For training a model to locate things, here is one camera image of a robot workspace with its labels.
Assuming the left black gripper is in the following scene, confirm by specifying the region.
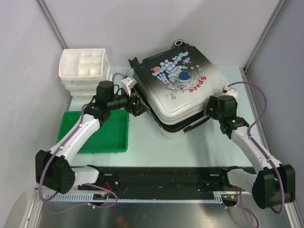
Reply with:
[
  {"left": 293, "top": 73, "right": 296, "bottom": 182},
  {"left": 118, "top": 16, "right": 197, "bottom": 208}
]
[{"left": 107, "top": 87, "right": 149, "bottom": 117}]

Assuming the space astronaut hardshell suitcase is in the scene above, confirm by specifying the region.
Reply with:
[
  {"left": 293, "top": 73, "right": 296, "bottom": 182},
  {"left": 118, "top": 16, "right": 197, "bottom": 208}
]
[{"left": 129, "top": 39, "right": 228, "bottom": 139}]

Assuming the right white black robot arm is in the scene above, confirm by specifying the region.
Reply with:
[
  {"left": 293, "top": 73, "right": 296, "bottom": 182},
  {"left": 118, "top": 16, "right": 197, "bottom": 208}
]
[{"left": 205, "top": 95, "right": 295, "bottom": 209}]

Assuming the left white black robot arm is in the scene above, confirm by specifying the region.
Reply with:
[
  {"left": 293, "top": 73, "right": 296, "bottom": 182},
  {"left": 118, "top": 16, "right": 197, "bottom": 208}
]
[{"left": 35, "top": 77, "right": 148, "bottom": 194}]

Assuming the green plastic tray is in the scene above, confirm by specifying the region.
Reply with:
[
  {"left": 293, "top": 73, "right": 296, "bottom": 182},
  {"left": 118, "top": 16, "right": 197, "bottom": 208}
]
[{"left": 57, "top": 109, "right": 129, "bottom": 154}]

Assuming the white stacked drawer organizer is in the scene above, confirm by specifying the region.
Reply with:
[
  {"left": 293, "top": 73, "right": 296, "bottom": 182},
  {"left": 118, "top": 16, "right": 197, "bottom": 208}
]
[{"left": 58, "top": 48, "right": 113, "bottom": 103}]

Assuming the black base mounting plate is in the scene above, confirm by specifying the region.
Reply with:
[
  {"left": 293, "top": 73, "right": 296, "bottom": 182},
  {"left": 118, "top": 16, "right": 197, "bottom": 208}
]
[{"left": 95, "top": 167, "right": 239, "bottom": 199}]

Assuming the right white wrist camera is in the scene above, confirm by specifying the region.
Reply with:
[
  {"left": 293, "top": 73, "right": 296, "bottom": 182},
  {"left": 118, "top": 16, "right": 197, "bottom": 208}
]
[{"left": 223, "top": 86, "right": 238, "bottom": 98}]

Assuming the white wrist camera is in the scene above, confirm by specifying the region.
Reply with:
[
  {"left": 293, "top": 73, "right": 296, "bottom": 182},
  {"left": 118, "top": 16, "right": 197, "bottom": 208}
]
[
  {"left": 121, "top": 76, "right": 137, "bottom": 97},
  {"left": 223, "top": 86, "right": 238, "bottom": 98}
]

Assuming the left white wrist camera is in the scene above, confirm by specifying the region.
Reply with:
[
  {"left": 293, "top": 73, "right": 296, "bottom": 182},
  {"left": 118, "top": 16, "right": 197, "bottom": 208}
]
[{"left": 121, "top": 76, "right": 137, "bottom": 97}]

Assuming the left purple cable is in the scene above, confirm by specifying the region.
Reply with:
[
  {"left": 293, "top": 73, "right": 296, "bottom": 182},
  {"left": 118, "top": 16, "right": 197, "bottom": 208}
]
[{"left": 39, "top": 72, "right": 129, "bottom": 214}]

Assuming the purple cable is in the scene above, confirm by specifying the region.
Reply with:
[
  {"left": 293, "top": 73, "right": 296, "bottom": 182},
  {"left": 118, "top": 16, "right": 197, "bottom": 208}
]
[
  {"left": 39, "top": 72, "right": 129, "bottom": 214},
  {"left": 228, "top": 81, "right": 287, "bottom": 225}
]

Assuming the grey slotted cable duct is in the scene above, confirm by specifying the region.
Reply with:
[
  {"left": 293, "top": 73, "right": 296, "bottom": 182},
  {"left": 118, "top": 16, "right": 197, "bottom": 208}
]
[{"left": 51, "top": 192, "right": 223, "bottom": 204}]

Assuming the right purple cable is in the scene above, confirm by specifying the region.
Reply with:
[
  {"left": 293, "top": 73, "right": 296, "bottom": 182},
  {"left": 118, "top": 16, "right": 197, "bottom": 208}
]
[{"left": 228, "top": 81, "right": 287, "bottom": 225}]

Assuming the aluminium frame rail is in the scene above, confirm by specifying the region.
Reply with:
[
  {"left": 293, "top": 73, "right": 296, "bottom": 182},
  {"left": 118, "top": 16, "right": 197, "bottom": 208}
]
[{"left": 35, "top": 184, "right": 78, "bottom": 193}]

